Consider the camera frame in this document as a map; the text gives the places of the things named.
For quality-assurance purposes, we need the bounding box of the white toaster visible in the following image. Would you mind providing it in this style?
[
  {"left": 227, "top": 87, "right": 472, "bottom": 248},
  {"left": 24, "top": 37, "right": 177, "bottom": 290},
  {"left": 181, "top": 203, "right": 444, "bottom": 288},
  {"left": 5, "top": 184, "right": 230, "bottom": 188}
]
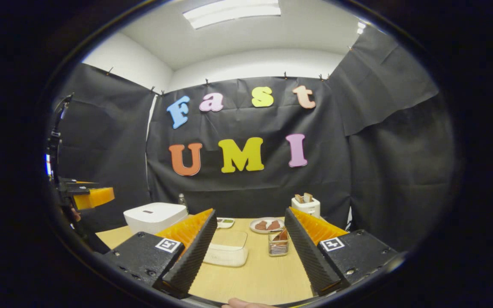
[{"left": 291, "top": 197, "right": 321, "bottom": 219}]

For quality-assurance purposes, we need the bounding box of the white rice cooker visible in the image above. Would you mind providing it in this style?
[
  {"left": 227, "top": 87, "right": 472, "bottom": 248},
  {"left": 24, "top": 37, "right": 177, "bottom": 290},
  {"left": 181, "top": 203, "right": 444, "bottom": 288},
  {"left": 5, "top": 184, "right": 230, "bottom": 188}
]
[{"left": 123, "top": 202, "right": 188, "bottom": 235}]

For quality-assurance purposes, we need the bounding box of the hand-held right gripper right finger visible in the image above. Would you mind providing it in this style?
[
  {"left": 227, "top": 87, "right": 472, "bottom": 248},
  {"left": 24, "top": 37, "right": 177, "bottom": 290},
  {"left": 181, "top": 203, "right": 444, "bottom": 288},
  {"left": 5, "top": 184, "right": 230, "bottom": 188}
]
[{"left": 284, "top": 207, "right": 403, "bottom": 296}]

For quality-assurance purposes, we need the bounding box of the black backdrop cloth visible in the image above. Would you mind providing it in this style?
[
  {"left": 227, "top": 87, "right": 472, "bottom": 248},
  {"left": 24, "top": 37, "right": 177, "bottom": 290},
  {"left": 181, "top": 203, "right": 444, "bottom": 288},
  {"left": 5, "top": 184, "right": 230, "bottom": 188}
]
[{"left": 50, "top": 26, "right": 454, "bottom": 253}]

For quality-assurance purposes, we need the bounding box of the white round plate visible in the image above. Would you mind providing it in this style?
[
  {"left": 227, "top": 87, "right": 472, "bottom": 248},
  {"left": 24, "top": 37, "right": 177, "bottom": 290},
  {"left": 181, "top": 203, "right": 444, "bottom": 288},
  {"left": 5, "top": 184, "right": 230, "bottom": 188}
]
[{"left": 249, "top": 217, "right": 285, "bottom": 234}]

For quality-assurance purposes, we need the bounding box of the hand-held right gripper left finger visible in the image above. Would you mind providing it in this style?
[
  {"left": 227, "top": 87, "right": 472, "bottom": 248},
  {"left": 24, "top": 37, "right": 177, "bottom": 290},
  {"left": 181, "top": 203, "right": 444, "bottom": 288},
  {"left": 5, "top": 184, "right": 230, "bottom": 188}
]
[{"left": 103, "top": 208, "right": 218, "bottom": 299}]

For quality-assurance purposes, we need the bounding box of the wire chopstick holder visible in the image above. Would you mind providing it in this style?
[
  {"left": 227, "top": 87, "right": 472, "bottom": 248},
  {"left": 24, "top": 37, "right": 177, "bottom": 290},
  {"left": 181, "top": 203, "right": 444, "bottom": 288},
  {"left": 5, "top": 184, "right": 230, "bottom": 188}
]
[{"left": 268, "top": 231, "right": 290, "bottom": 257}]

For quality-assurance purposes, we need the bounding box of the clear container of rice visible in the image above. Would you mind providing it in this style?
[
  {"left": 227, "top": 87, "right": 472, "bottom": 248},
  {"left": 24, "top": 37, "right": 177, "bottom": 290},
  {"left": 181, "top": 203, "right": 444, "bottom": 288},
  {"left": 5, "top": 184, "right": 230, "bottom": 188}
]
[{"left": 203, "top": 230, "right": 249, "bottom": 267}]

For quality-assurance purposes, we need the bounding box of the large ceiling light panel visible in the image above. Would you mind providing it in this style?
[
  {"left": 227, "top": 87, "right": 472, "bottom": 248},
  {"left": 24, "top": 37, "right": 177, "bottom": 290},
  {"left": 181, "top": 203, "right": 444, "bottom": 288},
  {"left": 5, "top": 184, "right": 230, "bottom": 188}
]
[{"left": 182, "top": 0, "right": 281, "bottom": 30}]

